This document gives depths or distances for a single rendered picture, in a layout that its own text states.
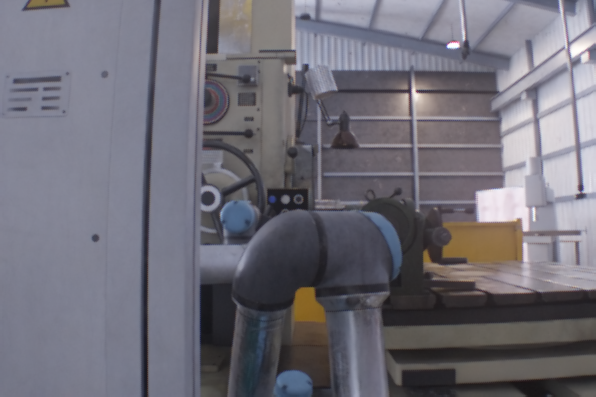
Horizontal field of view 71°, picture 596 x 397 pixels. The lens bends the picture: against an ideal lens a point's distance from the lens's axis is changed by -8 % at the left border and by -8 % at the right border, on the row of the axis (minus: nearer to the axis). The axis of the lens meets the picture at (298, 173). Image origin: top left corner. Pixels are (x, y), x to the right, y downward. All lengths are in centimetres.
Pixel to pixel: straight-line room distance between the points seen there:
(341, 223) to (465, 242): 366
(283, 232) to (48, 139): 33
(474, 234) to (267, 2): 279
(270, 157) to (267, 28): 105
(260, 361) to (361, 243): 24
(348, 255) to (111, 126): 37
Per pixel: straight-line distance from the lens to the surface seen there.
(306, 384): 96
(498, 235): 442
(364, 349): 68
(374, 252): 68
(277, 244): 63
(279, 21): 257
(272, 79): 175
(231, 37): 256
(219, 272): 88
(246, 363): 73
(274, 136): 170
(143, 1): 51
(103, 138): 48
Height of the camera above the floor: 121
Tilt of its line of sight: 7 degrees up
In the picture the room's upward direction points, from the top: straight up
